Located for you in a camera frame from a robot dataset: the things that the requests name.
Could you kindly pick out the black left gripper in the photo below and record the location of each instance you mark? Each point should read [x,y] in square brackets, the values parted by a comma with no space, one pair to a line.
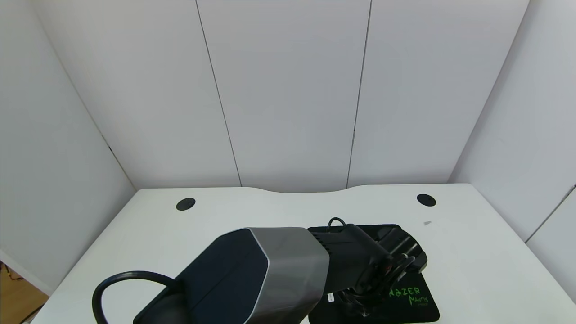
[416,257]

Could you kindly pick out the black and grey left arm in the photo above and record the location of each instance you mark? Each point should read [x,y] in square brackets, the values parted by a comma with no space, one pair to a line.
[292,270]

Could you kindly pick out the black green snake-logo mouse pad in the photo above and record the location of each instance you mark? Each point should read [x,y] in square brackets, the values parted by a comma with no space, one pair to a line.
[425,310]

